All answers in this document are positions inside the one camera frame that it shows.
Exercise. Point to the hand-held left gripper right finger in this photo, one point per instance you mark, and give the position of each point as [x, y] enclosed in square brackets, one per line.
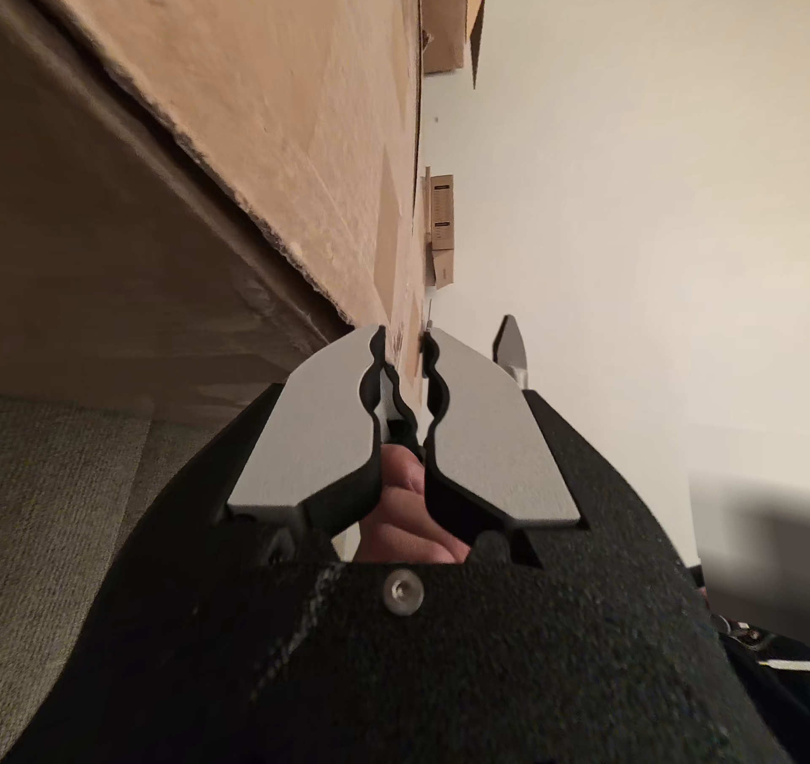
[500, 448]

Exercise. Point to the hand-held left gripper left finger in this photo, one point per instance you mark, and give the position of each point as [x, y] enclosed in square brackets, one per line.
[310, 435]

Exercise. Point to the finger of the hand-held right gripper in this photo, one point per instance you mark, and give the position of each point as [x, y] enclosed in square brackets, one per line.
[387, 397]
[509, 346]

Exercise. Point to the large brown cardboard box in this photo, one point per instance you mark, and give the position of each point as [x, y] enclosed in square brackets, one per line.
[221, 81]

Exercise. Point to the person's right hand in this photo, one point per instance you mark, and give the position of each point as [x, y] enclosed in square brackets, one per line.
[398, 517]

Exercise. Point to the open cardboard box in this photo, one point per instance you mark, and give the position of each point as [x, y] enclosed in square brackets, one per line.
[443, 24]

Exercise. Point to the black striped garment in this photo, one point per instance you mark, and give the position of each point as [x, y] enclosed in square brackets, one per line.
[772, 701]

